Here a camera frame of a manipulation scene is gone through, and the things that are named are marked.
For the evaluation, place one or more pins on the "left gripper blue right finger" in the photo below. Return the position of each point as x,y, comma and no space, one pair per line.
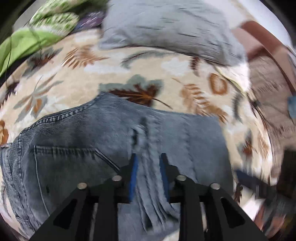
164,169

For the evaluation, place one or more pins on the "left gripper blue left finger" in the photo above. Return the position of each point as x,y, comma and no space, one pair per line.
133,176

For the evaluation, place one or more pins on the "grey denim pants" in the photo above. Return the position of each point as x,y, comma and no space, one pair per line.
91,142

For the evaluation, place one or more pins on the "brown striped pillow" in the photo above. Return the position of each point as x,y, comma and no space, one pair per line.
271,90

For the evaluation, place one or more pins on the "leaf pattern bed blanket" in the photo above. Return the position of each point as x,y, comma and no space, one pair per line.
75,70

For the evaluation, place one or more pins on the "grey quilted pillow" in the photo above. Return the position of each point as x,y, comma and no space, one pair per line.
188,27

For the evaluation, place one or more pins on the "blue fuzzy towel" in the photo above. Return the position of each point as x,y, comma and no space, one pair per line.
291,107

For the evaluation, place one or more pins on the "pink brown headboard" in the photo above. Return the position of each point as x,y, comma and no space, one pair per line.
258,41

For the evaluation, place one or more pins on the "purple patterned cloth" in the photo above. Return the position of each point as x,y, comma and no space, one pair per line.
90,21

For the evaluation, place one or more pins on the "green checkered quilt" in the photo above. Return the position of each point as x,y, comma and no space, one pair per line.
53,21

